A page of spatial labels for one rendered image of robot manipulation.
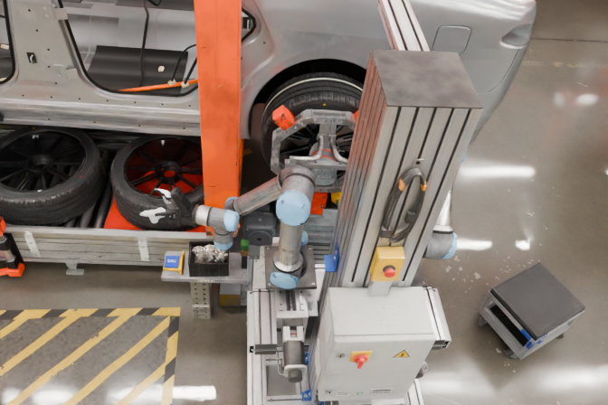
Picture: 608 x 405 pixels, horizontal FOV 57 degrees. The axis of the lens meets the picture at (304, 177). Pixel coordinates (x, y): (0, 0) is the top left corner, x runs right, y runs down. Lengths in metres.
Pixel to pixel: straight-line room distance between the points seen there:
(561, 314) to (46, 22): 3.00
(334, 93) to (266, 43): 0.41
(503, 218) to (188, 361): 2.33
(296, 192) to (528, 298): 1.81
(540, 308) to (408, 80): 2.09
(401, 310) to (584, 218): 2.70
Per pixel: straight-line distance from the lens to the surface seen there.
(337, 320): 1.89
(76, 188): 3.34
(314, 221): 3.44
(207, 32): 2.14
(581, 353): 3.74
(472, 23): 2.84
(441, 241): 2.44
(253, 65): 2.86
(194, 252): 2.85
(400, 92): 1.43
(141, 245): 3.22
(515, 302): 3.30
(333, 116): 2.77
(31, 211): 3.37
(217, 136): 2.45
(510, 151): 4.72
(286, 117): 2.74
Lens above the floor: 2.85
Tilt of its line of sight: 45 degrees down
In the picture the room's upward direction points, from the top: 8 degrees clockwise
